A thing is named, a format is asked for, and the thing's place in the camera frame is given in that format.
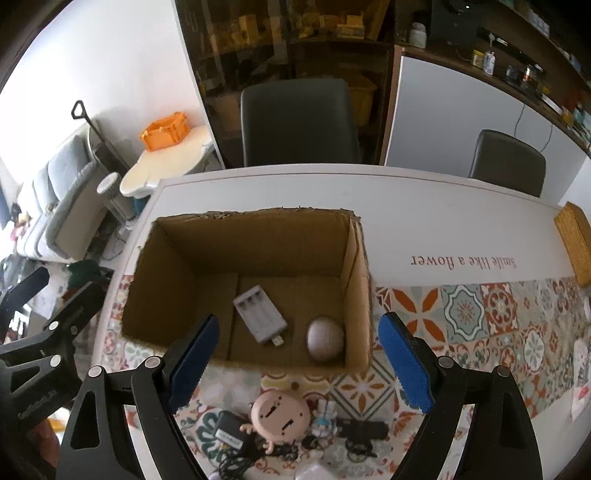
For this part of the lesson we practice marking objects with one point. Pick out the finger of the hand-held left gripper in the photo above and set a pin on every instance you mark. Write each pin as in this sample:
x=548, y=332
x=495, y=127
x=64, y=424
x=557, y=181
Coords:
x=25, y=288
x=69, y=318

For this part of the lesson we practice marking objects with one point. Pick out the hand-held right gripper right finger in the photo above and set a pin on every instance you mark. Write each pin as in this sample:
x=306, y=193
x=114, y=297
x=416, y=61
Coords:
x=406, y=369

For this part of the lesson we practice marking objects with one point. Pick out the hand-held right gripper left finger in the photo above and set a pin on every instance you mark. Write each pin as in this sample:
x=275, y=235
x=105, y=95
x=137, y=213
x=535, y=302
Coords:
x=194, y=369

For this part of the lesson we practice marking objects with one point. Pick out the brown cardboard box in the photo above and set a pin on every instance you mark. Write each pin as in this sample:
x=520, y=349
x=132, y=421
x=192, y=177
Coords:
x=295, y=244

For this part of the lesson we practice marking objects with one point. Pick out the black power adapter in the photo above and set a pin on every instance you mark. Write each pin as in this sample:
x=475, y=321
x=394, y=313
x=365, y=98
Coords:
x=231, y=431

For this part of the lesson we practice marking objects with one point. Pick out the black plastic gadget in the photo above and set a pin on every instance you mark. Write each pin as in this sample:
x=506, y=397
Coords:
x=364, y=430

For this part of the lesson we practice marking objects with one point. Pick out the grey battery charger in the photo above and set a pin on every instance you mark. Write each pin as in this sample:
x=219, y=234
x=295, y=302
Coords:
x=258, y=314

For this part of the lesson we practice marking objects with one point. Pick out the grey egg-shaped object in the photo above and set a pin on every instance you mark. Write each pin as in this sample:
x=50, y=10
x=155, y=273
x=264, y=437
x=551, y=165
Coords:
x=325, y=339

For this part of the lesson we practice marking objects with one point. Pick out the pink round toy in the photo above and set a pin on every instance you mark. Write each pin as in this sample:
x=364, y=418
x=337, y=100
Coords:
x=279, y=413

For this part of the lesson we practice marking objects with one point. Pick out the patterned tile print table mat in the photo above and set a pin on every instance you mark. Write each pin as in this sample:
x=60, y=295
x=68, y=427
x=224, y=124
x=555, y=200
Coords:
x=485, y=314

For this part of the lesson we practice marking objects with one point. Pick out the grey sofa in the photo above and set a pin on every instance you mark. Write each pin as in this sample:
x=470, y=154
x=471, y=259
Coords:
x=60, y=184

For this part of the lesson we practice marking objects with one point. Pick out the white cylindrical fan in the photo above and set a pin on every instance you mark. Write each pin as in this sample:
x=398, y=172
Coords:
x=113, y=194

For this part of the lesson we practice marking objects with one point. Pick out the white plastic object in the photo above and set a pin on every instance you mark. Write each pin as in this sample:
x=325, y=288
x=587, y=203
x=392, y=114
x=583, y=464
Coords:
x=314, y=473

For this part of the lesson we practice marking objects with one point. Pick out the white leaf print cloth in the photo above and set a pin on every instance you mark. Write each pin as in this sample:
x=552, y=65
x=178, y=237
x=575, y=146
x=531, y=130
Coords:
x=582, y=383

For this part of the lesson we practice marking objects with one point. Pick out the white flower-shaped side table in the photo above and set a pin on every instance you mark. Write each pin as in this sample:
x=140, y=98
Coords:
x=175, y=161

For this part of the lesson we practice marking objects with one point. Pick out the orange plastic crate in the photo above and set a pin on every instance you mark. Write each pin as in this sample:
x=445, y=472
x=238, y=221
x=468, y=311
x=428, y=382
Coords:
x=164, y=131

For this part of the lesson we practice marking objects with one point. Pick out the woven basket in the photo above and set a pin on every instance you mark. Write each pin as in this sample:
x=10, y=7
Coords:
x=575, y=240

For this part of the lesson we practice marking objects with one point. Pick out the dark grey chair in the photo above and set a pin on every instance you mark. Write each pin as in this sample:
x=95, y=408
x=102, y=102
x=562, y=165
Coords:
x=508, y=161
x=300, y=124

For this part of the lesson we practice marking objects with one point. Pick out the small white bottle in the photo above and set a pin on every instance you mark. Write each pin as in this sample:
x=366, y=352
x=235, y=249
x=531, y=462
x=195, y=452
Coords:
x=490, y=62

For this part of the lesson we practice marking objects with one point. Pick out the dark glass cabinet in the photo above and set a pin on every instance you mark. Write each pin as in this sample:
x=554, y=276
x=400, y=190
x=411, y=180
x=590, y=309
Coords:
x=258, y=55

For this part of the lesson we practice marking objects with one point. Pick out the white jar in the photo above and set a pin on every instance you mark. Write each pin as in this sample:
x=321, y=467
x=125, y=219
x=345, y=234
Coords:
x=418, y=36

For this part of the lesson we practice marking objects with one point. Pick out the black appliance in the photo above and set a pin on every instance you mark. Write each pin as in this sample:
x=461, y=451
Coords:
x=452, y=23

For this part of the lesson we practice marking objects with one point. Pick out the wooden wall shelf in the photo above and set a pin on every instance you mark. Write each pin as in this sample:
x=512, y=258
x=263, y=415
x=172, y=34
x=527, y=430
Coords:
x=545, y=83

